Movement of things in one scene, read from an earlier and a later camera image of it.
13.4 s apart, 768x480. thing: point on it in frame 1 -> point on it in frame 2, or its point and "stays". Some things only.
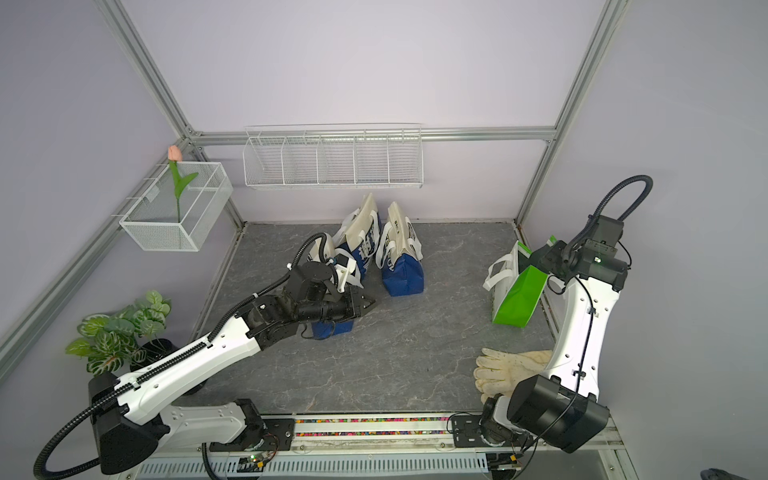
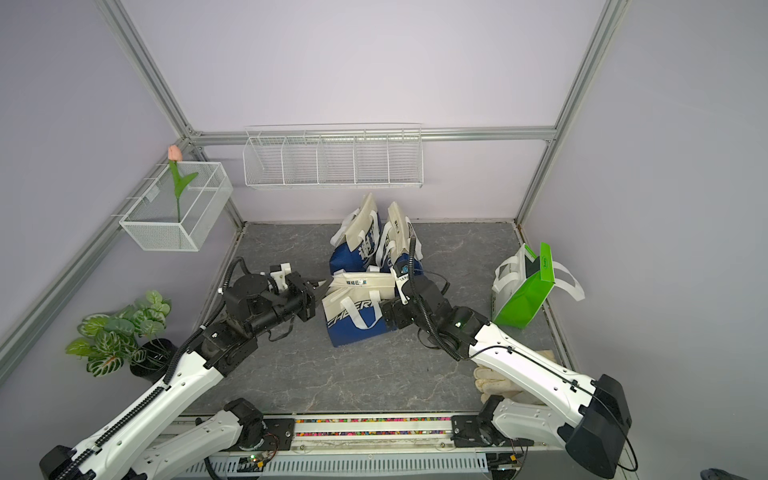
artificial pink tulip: x=180 y=183 stays
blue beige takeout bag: x=348 y=259 -> x=352 y=308
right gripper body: x=558 y=260 -> x=403 y=315
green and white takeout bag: x=516 y=285 stays
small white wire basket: x=152 y=221 stays
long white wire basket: x=382 y=155 stays
